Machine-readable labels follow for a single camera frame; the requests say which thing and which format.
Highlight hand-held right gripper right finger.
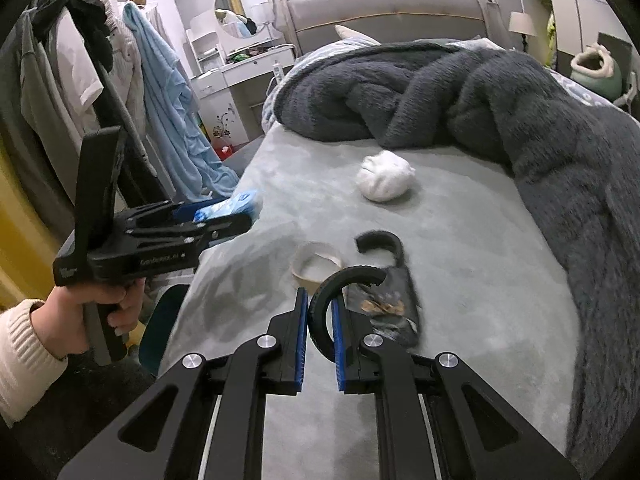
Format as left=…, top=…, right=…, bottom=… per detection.
left=331, top=296, right=583, bottom=480

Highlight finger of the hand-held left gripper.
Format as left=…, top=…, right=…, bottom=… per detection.
left=125, top=200, right=202, bottom=227
left=126, top=214, right=254, bottom=252

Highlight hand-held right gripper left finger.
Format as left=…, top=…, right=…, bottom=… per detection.
left=57, top=287, right=308, bottom=480

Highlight black curved plastic piece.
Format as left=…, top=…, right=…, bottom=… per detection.
left=308, top=265, right=388, bottom=361

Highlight blue tissue packet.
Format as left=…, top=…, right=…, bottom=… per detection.
left=194, top=189, right=264, bottom=223

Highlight dark waste bin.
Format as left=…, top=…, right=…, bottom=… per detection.
left=140, top=282, right=191, bottom=376

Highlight person's left forearm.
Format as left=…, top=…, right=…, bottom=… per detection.
left=0, top=300, right=68, bottom=423

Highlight person's left hand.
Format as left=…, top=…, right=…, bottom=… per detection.
left=30, top=280, right=147, bottom=361

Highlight black trousers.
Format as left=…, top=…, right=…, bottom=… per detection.
left=90, top=60, right=171, bottom=206

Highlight grey floor cushion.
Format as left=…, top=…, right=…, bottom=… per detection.
left=220, top=139, right=266, bottom=176

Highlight large cardboard tape core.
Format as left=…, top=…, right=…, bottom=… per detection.
left=291, top=242, right=345, bottom=293

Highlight black flat packet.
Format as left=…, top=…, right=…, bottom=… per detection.
left=345, top=231, right=422, bottom=348

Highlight light blue robe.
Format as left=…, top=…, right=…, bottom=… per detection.
left=122, top=2, right=241, bottom=201

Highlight white vanity desk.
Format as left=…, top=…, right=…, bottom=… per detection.
left=186, top=12, right=297, bottom=156

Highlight grey striped shirt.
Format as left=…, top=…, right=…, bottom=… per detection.
left=102, top=7, right=148, bottom=133

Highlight white shirt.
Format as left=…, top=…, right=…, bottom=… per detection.
left=50, top=15, right=108, bottom=126

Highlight olive green jacket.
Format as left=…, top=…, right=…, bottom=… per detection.
left=0, top=15, right=86, bottom=241

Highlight white crumpled tissue ball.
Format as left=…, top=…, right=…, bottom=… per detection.
left=356, top=150, right=416, bottom=203

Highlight blue patterned duvet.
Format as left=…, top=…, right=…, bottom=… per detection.
left=260, top=37, right=640, bottom=126

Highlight white vanity lamp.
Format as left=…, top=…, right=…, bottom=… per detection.
left=248, top=2, right=275, bottom=41

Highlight black hooded garment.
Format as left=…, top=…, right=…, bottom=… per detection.
left=32, top=0, right=118, bottom=73

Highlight white pillow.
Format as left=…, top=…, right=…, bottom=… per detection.
left=334, top=24, right=383, bottom=46

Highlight grey padded headboard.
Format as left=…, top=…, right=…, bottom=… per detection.
left=285, top=0, right=488, bottom=58

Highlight dark grey fleece blanket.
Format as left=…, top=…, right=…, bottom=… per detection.
left=280, top=39, right=640, bottom=476

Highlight white and green cat bed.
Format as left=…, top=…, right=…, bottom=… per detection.
left=570, top=44, right=623, bottom=93

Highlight bedside lamp with dark stem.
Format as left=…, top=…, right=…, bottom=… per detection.
left=508, top=11, right=538, bottom=53

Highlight yellow-green garment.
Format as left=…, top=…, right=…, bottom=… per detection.
left=546, top=12, right=558, bottom=68

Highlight black chair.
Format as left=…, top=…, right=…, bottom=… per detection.
left=595, top=32, right=640, bottom=111

